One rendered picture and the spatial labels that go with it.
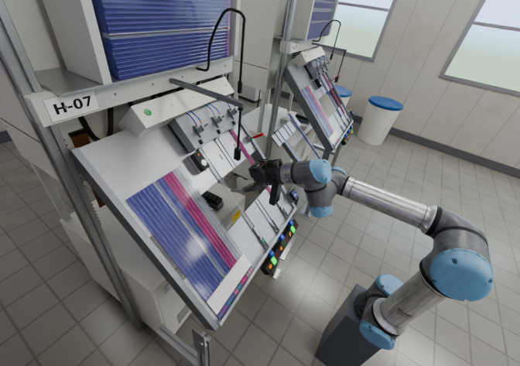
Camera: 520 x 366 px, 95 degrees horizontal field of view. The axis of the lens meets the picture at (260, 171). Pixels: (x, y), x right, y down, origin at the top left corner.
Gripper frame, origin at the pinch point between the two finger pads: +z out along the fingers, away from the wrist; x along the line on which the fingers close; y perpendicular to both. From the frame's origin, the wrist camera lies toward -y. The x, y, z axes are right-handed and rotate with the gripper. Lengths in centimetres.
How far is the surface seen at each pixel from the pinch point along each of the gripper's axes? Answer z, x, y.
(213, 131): 10.4, -6.9, 20.8
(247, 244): 4.4, 7.4, -26.0
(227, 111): 11.5, -20.8, 25.4
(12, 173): 257, 16, 32
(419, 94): -50, -359, -66
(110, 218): 74, 24, -4
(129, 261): 50, 34, -18
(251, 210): 6.6, -4.8, -17.5
